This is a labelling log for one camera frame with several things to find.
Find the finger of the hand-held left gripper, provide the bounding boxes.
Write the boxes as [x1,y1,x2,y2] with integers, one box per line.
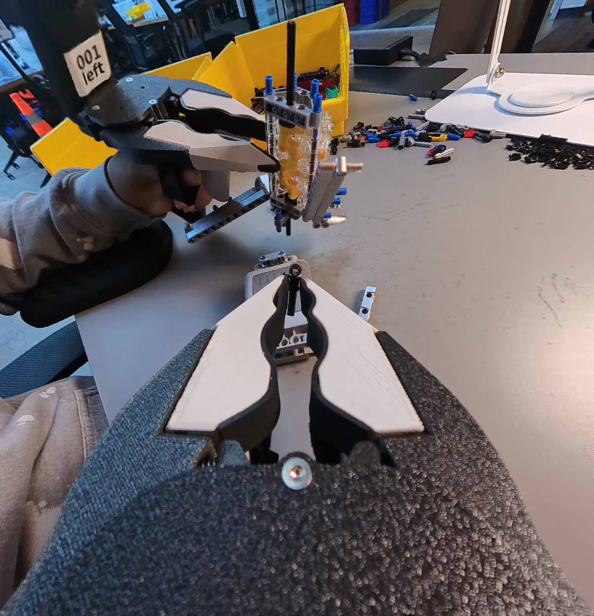
[148,82,269,140]
[143,121,280,176]

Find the heap of red black parts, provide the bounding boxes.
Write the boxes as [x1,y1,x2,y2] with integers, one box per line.
[295,66,342,102]

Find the pile of small black parts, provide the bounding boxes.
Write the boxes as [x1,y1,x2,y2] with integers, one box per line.
[506,135,594,172]

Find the black office chair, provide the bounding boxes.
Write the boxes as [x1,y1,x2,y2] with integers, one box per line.
[0,323,89,397]

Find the scattered small coloured parts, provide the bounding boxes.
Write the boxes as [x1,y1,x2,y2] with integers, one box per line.
[338,114,507,166]

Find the person's left hand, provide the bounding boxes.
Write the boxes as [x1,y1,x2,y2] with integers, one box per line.
[105,152,213,220]

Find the black long connector pin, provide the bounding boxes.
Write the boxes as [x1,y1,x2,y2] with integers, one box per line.
[285,262,304,318]

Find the person's left forearm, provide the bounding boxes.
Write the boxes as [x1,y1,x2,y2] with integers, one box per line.
[0,164,172,313]

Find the yellow plastic bin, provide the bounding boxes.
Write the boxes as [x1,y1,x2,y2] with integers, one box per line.
[30,53,213,176]
[196,3,352,135]

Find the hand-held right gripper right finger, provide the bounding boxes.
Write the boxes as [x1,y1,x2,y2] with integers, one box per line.
[299,279,424,449]

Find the black flat panel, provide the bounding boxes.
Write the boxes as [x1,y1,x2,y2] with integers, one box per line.
[350,63,469,100]

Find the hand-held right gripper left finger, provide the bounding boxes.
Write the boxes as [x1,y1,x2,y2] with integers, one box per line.
[167,279,284,439]

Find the toy engine model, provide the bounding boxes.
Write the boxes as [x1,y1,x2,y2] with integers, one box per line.
[185,20,365,239]

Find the small black box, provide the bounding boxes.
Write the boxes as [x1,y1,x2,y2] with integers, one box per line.
[353,35,415,66]

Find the grey battery box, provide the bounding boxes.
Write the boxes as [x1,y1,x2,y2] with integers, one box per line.
[243,249,319,364]

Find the white lamp base plate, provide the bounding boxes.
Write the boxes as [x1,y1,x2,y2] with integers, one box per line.
[485,0,594,114]

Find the white three-hole beam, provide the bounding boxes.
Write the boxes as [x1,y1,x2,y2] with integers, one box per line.
[357,285,378,321]

